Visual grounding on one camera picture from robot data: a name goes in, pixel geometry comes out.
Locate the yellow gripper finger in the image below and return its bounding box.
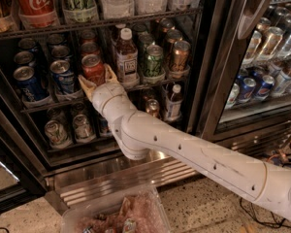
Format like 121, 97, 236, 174
78, 75, 97, 101
104, 63, 118, 83

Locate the copper can front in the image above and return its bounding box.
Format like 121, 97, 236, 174
170, 40, 191, 72

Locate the copper can back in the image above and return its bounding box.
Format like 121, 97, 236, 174
158, 18, 175, 36

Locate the glass fridge door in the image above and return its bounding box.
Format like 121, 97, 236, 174
197, 0, 291, 142

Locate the tall green can top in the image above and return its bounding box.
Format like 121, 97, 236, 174
62, 0, 98, 23

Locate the green can front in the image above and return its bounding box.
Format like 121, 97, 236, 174
144, 45, 163, 77

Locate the copper can middle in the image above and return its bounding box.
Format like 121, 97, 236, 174
164, 29, 182, 50

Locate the copper can bottom shelf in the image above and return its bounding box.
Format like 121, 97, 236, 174
145, 99, 160, 118

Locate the black power adapter cable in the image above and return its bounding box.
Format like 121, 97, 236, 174
239, 142, 291, 229

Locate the blue pepsi can front left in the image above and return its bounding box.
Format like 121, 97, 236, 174
13, 66, 49, 102

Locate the tea bottle bottom shelf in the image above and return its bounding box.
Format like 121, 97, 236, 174
165, 84, 182, 121

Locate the pepsi can back row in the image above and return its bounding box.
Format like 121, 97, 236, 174
47, 34, 67, 48

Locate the pepsi can second row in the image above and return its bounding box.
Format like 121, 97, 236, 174
51, 46, 72, 61

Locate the white green can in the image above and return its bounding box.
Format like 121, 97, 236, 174
45, 120, 72, 149
73, 115, 95, 143

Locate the clear plastic bin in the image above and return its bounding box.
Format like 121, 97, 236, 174
60, 184, 172, 233

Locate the pepsi can behind door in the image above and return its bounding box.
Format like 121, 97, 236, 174
238, 77, 256, 103

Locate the blue can bottom shelf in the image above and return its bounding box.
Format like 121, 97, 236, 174
98, 116, 112, 137

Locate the fridge door handle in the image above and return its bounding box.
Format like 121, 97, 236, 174
238, 0, 272, 40

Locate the red coke can front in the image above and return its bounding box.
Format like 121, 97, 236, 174
81, 54, 105, 85

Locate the blue pepsi can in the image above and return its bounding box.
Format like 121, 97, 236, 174
13, 66, 49, 102
49, 60, 76, 94

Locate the green can middle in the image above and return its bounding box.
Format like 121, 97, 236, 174
138, 34, 155, 56

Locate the iced tea bottle white cap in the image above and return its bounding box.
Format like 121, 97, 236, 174
115, 28, 138, 83

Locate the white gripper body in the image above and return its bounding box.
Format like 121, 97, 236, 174
91, 83, 127, 114

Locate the tall red coke can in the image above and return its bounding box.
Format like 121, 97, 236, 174
18, 0, 54, 28

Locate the red coke can back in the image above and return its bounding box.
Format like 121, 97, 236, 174
80, 30, 98, 45

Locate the pepsi can back left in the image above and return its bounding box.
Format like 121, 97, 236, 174
17, 38, 39, 53

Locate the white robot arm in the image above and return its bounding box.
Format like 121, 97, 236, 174
79, 65, 291, 221

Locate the red coke can middle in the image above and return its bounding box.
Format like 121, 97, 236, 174
81, 42, 101, 56

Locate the white green can bottom left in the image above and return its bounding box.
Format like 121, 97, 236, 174
45, 120, 72, 149

